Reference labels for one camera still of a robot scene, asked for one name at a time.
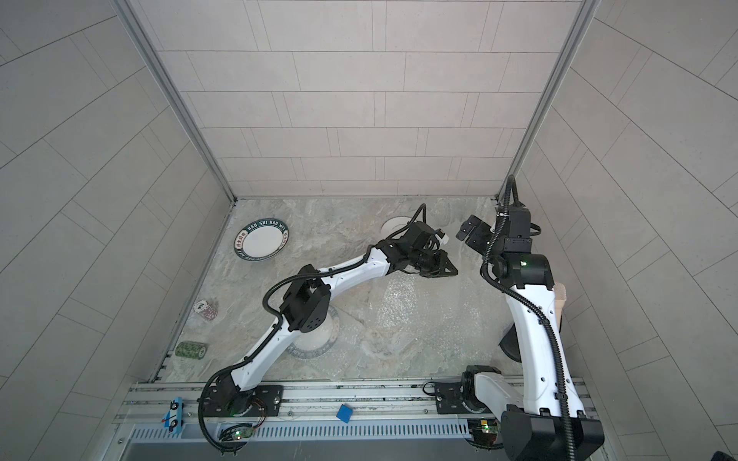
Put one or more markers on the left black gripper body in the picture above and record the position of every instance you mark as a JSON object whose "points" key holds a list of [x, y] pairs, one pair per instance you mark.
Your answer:
{"points": [[429, 262]]}

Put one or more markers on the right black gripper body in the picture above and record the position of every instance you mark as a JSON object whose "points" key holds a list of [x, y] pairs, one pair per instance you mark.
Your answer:
{"points": [[482, 238]]}

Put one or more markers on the bubble wrap sheet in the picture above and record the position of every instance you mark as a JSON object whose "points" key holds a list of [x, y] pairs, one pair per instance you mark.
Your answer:
{"points": [[368, 340]]}

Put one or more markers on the green rimmed plate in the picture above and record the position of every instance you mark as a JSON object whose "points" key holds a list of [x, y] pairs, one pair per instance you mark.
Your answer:
{"points": [[314, 344], [261, 239]]}

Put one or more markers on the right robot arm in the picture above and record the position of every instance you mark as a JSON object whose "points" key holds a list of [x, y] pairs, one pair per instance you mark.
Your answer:
{"points": [[546, 420]]}

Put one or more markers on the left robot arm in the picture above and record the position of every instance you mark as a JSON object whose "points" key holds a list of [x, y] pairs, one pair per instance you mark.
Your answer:
{"points": [[300, 305]]}

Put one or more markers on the white plate concentric rings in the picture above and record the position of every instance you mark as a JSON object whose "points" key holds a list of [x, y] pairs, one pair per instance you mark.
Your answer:
{"points": [[395, 225]]}

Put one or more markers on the beige foam microphone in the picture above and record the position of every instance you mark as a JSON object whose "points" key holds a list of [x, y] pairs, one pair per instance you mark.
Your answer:
{"points": [[560, 300]]}

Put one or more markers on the black microphone stand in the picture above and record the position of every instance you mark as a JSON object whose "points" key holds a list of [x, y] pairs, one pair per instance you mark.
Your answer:
{"points": [[510, 346]]}

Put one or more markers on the blue square tag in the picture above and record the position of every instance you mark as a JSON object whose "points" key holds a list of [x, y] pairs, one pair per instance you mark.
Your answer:
{"points": [[344, 414]]}

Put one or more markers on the right circuit board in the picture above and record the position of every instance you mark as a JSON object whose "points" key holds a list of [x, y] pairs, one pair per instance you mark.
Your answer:
{"points": [[485, 434]]}

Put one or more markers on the circuit board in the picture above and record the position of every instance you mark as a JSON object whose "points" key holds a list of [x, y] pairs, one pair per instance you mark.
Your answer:
{"points": [[236, 434], [485, 434]]}

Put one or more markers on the pink patterned small object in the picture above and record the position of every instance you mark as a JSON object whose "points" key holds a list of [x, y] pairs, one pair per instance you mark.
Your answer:
{"points": [[205, 309]]}

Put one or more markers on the green patterned roll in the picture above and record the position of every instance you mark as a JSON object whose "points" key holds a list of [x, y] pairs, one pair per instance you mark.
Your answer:
{"points": [[191, 350]]}

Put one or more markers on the left circuit board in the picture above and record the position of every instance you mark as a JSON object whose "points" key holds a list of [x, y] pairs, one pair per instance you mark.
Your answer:
{"points": [[236, 434]]}

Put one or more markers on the blue connector clip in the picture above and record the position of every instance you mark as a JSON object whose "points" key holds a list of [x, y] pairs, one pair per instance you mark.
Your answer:
{"points": [[173, 420]]}

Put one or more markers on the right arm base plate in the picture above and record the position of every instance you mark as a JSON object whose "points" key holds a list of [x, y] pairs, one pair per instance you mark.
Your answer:
{"points": [[449, 399]]}

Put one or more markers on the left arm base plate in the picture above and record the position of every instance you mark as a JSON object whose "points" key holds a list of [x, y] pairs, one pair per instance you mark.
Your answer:
{"points": [[220, 402]]}

